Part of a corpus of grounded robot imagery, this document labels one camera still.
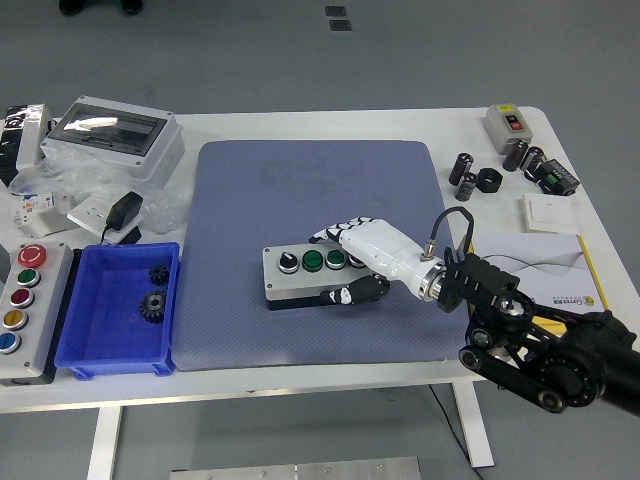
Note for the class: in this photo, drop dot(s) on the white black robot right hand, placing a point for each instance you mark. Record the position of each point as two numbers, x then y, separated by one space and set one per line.
380 245

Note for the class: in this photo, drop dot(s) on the grey four-button control box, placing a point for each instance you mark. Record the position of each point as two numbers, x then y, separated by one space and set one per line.
280 285

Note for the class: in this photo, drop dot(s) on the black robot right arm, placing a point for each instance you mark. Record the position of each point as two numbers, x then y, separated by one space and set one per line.
575 365

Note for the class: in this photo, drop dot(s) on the grey five-button control station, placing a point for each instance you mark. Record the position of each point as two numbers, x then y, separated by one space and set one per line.
45 310

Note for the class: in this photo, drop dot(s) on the dark cylindrical capacitor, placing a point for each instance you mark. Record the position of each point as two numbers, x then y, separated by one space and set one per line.
461 170
466 187
534 159
515 156

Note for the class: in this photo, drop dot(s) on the black hex nut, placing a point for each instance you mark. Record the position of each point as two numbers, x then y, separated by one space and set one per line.
490 180

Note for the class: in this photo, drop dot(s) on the blue-grey rubber mat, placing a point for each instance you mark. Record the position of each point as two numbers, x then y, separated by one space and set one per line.
250 200

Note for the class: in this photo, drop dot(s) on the white and yellow cardboard box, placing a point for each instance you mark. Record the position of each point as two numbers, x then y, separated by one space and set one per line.
550 260

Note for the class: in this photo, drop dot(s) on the black module with green terminal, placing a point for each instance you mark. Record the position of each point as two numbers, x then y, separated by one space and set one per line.
557 177

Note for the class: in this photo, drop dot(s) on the white table leg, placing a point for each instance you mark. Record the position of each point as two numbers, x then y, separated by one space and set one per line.
472 425
102 445

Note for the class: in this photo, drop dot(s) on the dark floor plate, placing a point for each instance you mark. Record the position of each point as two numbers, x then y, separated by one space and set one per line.
340 25
335 11

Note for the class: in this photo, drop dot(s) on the small black bevel gear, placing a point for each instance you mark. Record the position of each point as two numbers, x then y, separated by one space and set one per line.
158 275

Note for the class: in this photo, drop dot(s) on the large black bevel gear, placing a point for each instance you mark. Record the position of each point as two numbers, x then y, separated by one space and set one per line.
153 306

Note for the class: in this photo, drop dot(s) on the grey metal plate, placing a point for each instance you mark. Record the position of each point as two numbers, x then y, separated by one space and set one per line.
300 470

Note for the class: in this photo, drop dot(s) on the black power adapter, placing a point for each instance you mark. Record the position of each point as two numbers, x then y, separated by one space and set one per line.
125 210

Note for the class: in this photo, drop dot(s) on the blue plastic bin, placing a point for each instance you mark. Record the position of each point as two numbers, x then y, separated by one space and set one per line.
115 330

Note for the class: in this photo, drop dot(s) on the clear plastic bag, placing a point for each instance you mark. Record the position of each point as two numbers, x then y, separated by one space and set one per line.
80 175

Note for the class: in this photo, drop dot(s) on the white circuit breaker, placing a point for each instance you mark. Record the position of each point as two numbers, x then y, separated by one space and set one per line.
40 220

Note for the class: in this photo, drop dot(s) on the black shoe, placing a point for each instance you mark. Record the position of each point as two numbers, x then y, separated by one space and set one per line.
132 5
72 6

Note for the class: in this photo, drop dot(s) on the black shiny foil packet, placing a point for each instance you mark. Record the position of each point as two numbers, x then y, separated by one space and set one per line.
7 150

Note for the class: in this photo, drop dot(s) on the grey two-button switch box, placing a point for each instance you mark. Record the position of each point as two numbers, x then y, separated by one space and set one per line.
500 135

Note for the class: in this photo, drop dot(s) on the white wall switch plate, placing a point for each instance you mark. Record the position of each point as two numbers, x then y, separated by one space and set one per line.
547 212

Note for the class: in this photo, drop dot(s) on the grey enclosure with clear lid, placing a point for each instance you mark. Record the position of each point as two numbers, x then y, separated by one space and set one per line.
150 165

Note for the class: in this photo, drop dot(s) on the white wall socket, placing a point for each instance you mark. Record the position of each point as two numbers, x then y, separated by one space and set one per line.
87 212

